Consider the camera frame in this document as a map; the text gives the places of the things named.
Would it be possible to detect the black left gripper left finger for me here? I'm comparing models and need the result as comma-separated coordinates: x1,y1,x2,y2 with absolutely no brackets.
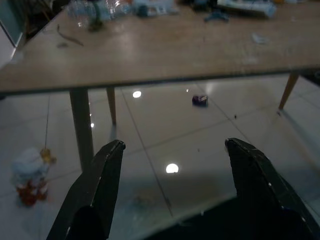
46,139,126,240

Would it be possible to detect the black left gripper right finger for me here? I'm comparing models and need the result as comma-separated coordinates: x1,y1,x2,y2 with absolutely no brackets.
224,137,317,240

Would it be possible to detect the white and orange trash bundle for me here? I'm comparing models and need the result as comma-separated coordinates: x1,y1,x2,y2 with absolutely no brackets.
11,147,57,207

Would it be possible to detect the large black floor mat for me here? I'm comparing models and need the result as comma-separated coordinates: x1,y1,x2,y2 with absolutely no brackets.
139,196,241,240

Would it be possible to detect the crushed purple can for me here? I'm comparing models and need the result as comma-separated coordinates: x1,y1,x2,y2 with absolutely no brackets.
191,94,209,108

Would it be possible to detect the thin brown twig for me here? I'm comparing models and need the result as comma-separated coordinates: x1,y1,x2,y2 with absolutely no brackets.
56,24,85,47

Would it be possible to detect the wooden table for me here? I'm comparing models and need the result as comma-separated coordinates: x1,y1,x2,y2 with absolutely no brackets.
0,0,320,173

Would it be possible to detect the clear plastic bottle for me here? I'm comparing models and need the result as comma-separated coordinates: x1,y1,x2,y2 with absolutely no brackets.
66,0,133,29

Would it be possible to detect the white flat box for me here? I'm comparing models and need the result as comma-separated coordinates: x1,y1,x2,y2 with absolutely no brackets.
216,0,277,18

